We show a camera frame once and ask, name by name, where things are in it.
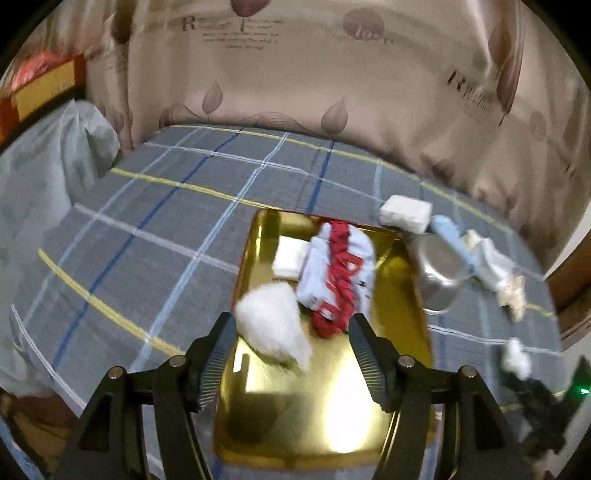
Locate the white sock with red print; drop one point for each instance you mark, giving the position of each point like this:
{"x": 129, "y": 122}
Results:
{"x": 323, "y": 272}

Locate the beige leaf printed blanket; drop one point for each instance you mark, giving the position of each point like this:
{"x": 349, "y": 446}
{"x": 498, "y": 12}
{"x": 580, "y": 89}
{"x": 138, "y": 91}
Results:
{"x": 323, "y": 69}

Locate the wooden door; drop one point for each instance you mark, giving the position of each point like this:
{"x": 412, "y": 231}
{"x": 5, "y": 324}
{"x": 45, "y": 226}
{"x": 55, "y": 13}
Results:
{"x": 570, "y": 286}

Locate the orange and yellow box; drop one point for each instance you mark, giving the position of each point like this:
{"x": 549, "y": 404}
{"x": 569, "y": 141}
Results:
{"x": 37, "y": 87}

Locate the pale grey pillow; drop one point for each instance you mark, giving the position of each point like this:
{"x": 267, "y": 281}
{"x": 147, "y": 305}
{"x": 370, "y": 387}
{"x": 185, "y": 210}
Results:
{"x": 41, "y": 194}

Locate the small white fluffy ball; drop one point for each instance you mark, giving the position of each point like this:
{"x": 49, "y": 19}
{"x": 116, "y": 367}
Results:
{"x": 516, "y": 359}

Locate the gold tray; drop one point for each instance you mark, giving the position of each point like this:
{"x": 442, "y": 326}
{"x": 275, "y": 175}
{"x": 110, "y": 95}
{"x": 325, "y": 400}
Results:
{"x": 323, "y": 415}

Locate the white towel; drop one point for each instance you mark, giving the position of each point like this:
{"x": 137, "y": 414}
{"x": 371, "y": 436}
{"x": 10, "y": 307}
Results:
{"x": 290, "y": 258}

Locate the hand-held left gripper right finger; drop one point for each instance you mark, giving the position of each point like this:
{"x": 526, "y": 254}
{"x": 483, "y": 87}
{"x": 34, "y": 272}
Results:
{"x": 370, "y": 365}

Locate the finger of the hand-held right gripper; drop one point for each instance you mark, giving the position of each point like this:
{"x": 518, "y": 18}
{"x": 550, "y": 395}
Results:
{"x": 524, "y": 386}

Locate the light blue cloth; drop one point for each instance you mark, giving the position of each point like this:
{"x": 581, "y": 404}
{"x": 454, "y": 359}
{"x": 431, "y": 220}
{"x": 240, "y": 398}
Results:
{"x": 455, "y": 237}

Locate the grey plaid bed sheet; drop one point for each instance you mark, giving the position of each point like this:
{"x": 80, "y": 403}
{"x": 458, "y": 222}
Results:
{"x": 152, "y": 240}

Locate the steel bowl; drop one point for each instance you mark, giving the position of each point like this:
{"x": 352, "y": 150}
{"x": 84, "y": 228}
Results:
{"x": 436, "y": 272}

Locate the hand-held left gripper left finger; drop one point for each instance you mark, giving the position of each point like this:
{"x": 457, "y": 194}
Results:
{"x": 216, "y": 365}

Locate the white fluffy plush piece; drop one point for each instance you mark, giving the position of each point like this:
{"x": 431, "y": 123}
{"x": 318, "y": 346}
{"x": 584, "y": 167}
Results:
{"x": 272, "y": 323}

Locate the white sponge block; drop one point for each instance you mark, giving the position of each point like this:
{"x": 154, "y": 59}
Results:
{"x": 406, "y": 213}

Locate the beige plush piece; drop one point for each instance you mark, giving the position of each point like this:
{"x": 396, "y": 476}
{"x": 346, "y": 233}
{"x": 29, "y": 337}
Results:
{"x": 515, "y": 297}

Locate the white cloth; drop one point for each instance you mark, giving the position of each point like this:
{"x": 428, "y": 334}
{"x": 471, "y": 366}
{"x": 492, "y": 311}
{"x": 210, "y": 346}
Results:
{"x": 494, "y": 263}

